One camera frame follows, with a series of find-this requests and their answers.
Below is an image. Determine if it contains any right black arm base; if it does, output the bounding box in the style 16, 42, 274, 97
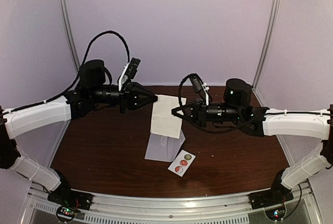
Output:
249, 186, 293, 209

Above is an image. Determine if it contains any aluminium front rail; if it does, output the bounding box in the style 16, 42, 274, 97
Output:
25, 179, 321, 224

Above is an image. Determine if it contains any left black braided cable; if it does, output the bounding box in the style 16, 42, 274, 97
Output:
0, 30, 131, 117

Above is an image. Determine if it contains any right circuit board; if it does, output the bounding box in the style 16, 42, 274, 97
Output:
264, 206, 286, 222

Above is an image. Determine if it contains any pale blue envelope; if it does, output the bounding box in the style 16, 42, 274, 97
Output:
145, 131, 186, 162

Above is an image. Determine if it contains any left circuit board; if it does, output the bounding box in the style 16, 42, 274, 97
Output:
56, 206, 80, 222

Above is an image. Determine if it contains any red white round sticker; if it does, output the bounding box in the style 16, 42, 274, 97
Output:
174, 166, 183, 173

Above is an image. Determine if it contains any cream letter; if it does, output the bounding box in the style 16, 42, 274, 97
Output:
150, 94, 182, 139

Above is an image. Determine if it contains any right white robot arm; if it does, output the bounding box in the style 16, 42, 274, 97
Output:
171, 73, 332, 204

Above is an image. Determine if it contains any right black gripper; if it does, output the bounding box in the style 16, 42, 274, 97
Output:
172, 98, 242, 128

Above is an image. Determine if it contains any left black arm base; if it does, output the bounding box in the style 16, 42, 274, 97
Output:
45, 185, 93, 210

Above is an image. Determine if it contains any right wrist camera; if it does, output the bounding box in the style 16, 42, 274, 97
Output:
190, 73, 210, 106

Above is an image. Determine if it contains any white sticker sheet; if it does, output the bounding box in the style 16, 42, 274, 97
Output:
168, 150, 196, 177

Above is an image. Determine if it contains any right black braided cable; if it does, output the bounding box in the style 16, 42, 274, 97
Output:
178, 73, 333, 133

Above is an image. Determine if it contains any green round sticker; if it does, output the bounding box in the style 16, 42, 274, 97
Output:
184, 154, 192, 160

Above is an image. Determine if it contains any black braided cable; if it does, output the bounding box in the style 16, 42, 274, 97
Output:
0, 30, 131, 117
178, 73, 333, 133

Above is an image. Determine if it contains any circuit board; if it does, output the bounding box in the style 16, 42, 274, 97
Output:
56, 206, 80, 222
264, 206, 286, 222

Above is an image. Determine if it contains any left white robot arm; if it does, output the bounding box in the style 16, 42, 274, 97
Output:
1, 58, 158, 205

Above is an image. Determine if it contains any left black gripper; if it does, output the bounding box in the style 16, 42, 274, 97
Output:
90, 81, 158, 114

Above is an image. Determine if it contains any orange round sticker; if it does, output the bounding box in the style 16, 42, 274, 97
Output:
180, 160, 188, 167

